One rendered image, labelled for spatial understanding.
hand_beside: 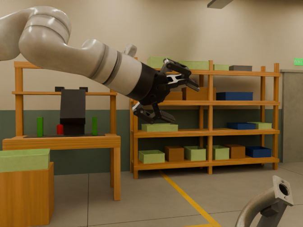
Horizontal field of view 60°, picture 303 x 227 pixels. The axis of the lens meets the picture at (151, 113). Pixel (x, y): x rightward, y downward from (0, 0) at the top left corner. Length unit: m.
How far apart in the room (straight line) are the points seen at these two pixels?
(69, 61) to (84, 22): 5.03
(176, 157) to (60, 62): 4.70
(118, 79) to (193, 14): 5.53
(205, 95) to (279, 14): 2.84
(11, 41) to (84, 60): 0.13
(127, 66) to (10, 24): 0.21
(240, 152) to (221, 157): 0.44
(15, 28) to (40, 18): 0.06
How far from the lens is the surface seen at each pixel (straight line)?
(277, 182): 0.63
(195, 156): 5.20
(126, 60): 0.50
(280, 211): 0.68
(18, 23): 0.52
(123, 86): 0.50
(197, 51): 5.82
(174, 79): 0.55
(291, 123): 6.92
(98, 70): 0.48
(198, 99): 5.15
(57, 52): 0.45
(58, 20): 0.48
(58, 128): 5.16
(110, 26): 5.49
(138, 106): 0.57
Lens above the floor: 1.34
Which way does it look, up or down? 2 degrees down
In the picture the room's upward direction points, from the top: straight up
